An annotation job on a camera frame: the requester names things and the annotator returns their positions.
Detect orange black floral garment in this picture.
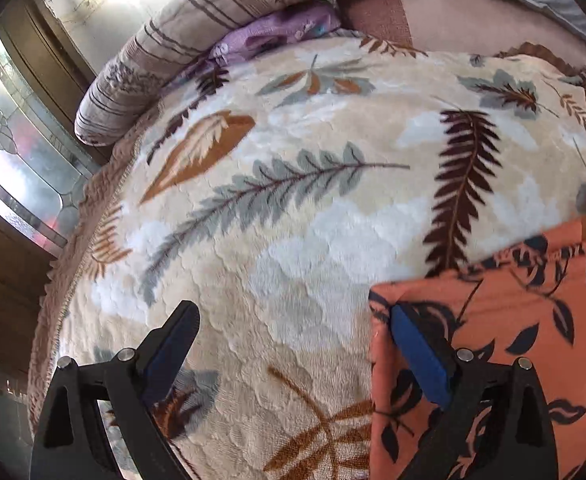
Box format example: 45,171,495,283
369,220,586,479

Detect pink bed sheet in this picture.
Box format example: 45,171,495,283
337,0,586,67

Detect wooden glass door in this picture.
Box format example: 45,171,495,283
0,0,111,380

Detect purple floral cloth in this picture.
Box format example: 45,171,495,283
207,0,341,66

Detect cream leaf pattern blanket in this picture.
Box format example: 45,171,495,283
28,36,586,479

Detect striped beige bolster pillow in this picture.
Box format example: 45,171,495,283
74,0,307,146

